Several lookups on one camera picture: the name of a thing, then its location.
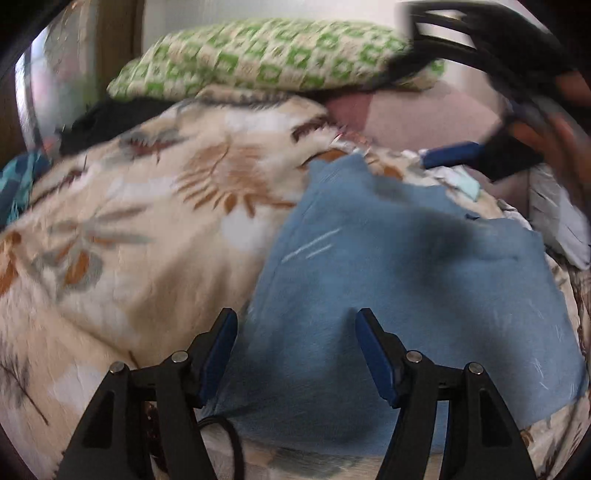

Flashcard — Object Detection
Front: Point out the teal patterned cloth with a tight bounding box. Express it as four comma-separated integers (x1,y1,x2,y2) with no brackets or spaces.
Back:
0,152,51,227

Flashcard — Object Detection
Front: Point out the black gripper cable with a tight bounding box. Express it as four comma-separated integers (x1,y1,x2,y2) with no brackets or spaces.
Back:
397,0,578,81

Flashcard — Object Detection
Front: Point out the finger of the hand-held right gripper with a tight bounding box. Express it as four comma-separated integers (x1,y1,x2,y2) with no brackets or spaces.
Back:
420,142,485,169

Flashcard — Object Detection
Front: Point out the pink pillow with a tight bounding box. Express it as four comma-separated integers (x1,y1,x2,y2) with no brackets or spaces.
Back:
325,88,509,153

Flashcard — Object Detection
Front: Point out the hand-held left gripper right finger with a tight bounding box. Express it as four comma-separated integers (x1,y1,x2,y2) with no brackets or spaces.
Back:
355,308,539,480

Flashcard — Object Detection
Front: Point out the wooden door with stained glass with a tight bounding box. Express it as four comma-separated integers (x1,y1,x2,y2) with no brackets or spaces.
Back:
0,0,144,160

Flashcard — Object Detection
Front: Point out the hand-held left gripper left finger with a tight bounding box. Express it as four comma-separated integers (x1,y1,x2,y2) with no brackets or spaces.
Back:
60,307,238,480

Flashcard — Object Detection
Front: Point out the black cloth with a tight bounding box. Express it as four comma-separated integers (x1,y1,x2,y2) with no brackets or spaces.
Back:
58,98,181,155

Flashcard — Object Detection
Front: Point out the person's right hand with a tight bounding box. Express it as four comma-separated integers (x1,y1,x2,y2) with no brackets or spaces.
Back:
510,69,591,195

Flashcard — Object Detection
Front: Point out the white sock with teal cuff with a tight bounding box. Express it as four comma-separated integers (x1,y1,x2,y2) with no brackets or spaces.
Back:
429,164,481,201

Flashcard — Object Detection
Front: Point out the green checkered pillow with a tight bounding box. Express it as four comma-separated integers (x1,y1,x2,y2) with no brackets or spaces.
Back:
107,17,446,101

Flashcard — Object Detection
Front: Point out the blue knit sweater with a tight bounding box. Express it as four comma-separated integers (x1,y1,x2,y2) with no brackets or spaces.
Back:
203,152,589,457

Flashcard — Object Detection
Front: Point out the white striped cloth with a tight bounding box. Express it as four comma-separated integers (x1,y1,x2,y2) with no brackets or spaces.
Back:
529,168,591,271

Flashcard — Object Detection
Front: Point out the leaf print blanket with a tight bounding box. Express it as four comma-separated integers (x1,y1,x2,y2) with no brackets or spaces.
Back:
0,85,591,480

